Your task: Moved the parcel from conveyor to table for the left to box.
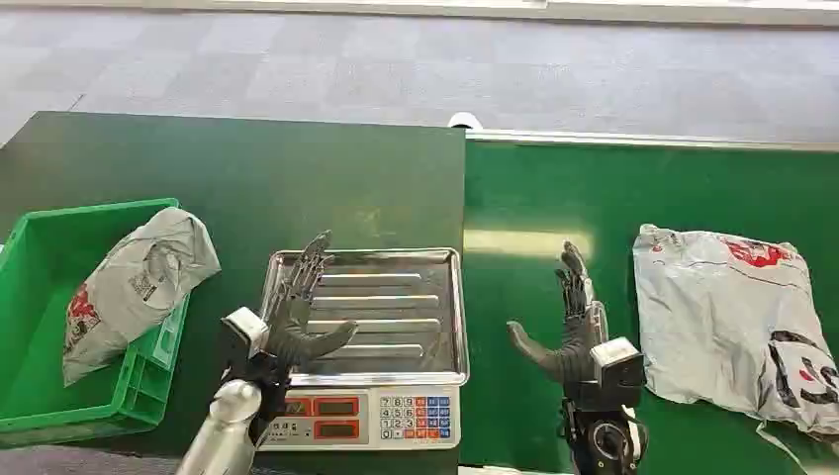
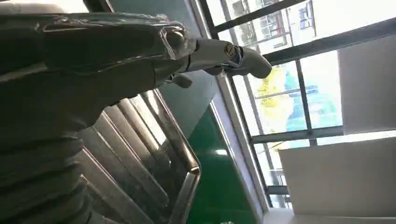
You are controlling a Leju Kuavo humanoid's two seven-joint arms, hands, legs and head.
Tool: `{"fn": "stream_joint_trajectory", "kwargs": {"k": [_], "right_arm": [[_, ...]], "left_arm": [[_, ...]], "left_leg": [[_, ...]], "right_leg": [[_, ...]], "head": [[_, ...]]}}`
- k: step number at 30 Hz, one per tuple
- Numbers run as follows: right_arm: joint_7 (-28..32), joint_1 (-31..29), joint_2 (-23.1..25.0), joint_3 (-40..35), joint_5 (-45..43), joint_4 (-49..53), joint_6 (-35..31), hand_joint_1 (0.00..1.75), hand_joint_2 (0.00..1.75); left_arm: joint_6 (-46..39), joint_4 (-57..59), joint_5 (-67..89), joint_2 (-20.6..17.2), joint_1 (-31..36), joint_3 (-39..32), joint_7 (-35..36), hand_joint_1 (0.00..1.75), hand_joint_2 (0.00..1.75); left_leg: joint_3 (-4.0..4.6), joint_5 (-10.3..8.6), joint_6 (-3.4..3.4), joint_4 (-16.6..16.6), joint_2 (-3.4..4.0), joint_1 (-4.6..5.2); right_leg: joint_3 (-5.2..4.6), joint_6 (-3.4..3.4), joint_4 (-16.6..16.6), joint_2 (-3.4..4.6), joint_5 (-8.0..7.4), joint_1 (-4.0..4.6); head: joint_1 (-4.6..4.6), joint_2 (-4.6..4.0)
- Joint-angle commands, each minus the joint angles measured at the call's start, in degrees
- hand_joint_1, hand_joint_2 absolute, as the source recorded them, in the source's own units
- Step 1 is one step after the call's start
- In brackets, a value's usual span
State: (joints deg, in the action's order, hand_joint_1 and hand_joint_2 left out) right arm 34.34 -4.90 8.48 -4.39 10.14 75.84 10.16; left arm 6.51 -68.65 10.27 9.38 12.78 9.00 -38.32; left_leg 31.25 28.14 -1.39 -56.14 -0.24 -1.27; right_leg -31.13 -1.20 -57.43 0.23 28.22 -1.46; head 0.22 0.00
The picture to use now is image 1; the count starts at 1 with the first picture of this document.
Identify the silver conveyor edge rail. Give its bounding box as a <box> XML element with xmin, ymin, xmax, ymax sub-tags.
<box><xmin>465</xmin><ymin>129</ymin><xmax>839</xmax><ymax>153</ymax></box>

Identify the electronic weighing scale steel tray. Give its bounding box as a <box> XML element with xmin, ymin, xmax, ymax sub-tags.
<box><xmin>251</xmin><ymin>246</ymin><xmax>471</xmax><ymax>453</ymax></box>

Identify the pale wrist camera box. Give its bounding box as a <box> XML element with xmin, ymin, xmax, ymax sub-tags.
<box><xmin>589</xmin><ymin>336</ymin><xmax>647</xmax><ymax>409</ymax></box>
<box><xmin>219</xmin><ymin>306</ymin><xmax>270</xmax><ymax>363</ymax></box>

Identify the large grey plastic parcel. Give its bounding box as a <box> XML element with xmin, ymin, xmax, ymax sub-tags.
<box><xmin>632</xmin><ymin>223</ymin><xmax>839</xmax><ymax>441</ymax></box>

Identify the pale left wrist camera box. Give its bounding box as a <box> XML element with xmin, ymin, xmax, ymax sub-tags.
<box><xmin>219</xmin><ymin>306</ymin><xmax>270</xmax><ymax>363</ymax></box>

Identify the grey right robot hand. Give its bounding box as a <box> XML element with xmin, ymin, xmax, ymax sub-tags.
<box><xmin>506</xmin><ymin>240</ymin><xmax>598</xmax><ymax>385</ymax></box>

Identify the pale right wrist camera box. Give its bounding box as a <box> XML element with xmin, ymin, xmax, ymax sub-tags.
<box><xmin>589</xmin><ymin>336</ymin><xmax>647</xmax><ymax>409</ymax></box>

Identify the small grey plastic parcel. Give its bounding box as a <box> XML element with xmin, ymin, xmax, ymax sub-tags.
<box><xmin>61</xmin><ymin>207</ymin><xmax>223</xmax><ymax>387</ymax></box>

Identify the green plastic crate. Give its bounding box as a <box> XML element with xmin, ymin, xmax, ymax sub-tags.
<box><xmin>0</xmin><ymin>197</ymin><xmax>191</xmax><ymax>449</ymax></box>

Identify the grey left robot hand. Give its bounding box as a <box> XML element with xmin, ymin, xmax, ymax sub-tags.
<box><xmin>259</xmin><ymin>230</ymin><xmax>359</xmax><ymax>370</ymax></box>

